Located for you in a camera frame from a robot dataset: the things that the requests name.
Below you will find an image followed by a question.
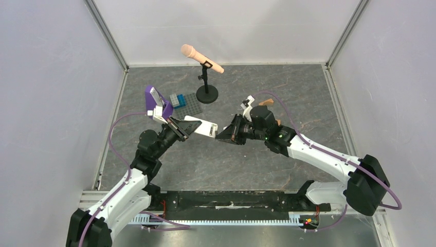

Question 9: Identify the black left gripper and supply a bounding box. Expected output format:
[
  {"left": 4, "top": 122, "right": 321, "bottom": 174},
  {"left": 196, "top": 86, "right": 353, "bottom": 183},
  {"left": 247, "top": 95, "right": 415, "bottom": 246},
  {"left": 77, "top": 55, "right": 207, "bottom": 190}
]
[{"left": 153, "top": 115, "right": 202, "bottom": 159}]

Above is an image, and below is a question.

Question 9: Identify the white remote control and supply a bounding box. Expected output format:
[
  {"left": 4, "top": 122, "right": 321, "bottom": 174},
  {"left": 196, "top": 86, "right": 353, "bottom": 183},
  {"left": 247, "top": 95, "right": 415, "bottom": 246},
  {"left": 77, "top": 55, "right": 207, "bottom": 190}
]
[{"left": 184, "top": 115, "right": 218, "bottom": 138}]

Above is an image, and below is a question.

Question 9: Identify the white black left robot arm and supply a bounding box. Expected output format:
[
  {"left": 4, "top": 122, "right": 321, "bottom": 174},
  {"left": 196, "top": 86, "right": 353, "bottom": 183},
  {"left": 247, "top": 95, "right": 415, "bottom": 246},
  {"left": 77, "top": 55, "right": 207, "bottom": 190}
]
[{"left": 66, "top": 117, "right": 202, "bottom": 246}]

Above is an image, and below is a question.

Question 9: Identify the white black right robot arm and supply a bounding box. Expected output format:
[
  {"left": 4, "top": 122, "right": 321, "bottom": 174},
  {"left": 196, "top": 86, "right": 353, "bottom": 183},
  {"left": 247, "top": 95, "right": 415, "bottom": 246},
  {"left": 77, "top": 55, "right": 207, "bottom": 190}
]
[{"left": 215, "top": 106, "right": 390, "bottom": 216}]

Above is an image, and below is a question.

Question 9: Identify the grey lego baseplate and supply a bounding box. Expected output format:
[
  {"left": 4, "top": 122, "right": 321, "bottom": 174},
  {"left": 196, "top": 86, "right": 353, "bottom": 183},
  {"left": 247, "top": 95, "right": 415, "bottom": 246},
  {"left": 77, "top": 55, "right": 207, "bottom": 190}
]
[{"left": 174, "top": 93, "right": 203, "bottom": 119}]

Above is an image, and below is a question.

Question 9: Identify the purple holder stand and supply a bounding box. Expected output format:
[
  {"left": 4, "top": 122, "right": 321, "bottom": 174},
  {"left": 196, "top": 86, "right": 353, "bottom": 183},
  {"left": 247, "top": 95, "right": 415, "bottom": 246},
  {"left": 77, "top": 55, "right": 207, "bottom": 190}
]
[{"left": 144, "top": 85, "right": 174, "bottom": 118}]

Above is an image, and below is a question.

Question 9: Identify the blue lego brick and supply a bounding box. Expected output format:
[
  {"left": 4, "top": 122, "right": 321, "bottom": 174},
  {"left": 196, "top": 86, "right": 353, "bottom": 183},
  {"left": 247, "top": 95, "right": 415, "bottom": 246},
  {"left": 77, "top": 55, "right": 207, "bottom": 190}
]
[{"left": 174, "top": 94, "right": 186, "bottom": 109}]

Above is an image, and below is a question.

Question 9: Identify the grey lego brick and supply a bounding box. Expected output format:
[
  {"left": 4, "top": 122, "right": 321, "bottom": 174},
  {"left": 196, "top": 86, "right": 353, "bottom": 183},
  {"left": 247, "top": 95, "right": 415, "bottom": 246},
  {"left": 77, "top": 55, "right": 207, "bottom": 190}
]
[{"left": 170, "top": 94, "right": 180, "bottom": 108}]

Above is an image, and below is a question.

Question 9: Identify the black microphone stand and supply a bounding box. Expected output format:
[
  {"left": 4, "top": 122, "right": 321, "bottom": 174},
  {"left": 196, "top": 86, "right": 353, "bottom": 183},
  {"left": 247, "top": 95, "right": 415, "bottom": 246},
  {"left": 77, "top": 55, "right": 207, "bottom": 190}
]
[{"left": 196, "top": 61, "right": 219, "bottom": 104}]

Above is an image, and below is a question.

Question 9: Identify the pink microphone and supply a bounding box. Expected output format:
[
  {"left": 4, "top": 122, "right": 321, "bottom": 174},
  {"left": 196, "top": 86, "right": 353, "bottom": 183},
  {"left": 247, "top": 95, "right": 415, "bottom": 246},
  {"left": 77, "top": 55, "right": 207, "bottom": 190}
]
[{"left": 180, "top": 44, "right": 225, "bottom": 74}]

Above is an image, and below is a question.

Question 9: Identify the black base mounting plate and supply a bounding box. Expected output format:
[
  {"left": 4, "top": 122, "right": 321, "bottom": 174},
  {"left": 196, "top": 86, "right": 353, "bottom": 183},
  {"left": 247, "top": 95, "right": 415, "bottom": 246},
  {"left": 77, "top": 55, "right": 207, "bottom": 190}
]
[{"left": 146, "top": 190, "right": 331, "bottom": 221}]

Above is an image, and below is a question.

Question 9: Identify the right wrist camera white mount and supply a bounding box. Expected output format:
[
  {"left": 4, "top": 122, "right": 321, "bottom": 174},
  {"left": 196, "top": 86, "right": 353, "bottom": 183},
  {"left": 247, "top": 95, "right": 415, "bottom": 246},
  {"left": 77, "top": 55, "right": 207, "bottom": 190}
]
[{"left": 241, "top": 95, "right": 255, "bottom": 122}]

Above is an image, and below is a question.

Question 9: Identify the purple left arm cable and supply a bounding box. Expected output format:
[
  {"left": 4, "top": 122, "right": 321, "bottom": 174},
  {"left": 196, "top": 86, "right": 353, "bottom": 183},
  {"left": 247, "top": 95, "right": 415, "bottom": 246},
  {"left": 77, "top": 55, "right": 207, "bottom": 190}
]
[{"left": 78, "top": 112, "right": 191, "bottom": 247}]

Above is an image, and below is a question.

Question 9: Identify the white cable duct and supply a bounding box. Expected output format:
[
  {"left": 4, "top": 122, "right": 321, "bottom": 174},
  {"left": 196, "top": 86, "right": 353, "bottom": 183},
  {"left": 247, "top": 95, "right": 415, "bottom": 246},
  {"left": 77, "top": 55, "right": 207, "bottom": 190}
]
[{"left": 128, "top": 214, "right": 304, "bottom": 227}]

